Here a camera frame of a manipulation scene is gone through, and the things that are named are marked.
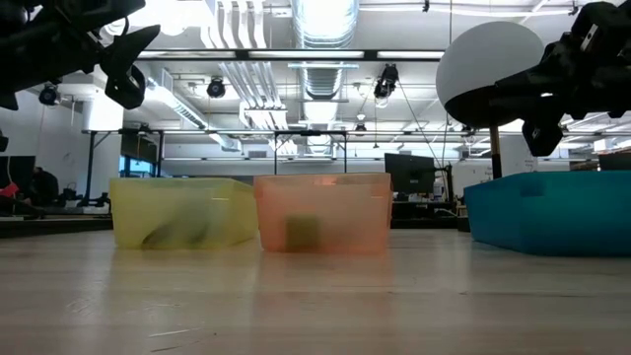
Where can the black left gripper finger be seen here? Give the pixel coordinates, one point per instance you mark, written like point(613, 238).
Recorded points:
point(135, 47)
point(118, 96)

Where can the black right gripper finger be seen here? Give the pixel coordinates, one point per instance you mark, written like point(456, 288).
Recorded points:
point(542, 135)
point(532, 84)

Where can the teal plastic bin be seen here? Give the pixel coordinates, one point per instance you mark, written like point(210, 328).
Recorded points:
point(552, 217)

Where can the orange translucent plastic bin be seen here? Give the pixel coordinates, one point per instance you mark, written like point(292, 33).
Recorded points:
point(345, 207)

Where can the small pale green cube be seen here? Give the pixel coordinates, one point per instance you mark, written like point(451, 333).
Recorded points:
point(303, 233)

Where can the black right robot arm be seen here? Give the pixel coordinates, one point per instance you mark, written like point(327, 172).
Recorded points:
point(623, 59)

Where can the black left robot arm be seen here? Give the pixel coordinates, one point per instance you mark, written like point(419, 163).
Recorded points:
point(24, 49)

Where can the yellow translucent plastic bin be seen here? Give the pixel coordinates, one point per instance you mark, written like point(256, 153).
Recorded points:
point(182, 207)

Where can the white globe table lamp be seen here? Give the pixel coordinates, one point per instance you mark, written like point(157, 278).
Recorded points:
point(483, 59)

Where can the black ceiling spotlight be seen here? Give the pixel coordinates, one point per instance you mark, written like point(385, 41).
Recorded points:
point(48, 94)
point(216, 88)

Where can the black overhead crossbar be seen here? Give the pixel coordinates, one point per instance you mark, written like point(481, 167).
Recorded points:
point(246, 55)

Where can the person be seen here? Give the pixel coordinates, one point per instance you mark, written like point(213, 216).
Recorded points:
point(45, 187)

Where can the black computer monitor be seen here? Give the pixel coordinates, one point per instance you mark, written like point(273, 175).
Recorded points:
point(409, 172)

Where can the red object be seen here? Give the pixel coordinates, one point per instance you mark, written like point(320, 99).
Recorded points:
point(9, 191)

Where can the black workstation frame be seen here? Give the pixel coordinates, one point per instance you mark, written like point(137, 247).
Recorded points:
point(90, 163)

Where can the black hanging camera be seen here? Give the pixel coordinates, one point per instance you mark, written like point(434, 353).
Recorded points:
point(387, 81)

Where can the silver ventilation duct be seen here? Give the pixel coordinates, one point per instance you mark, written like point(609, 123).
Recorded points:
point(325, 24)

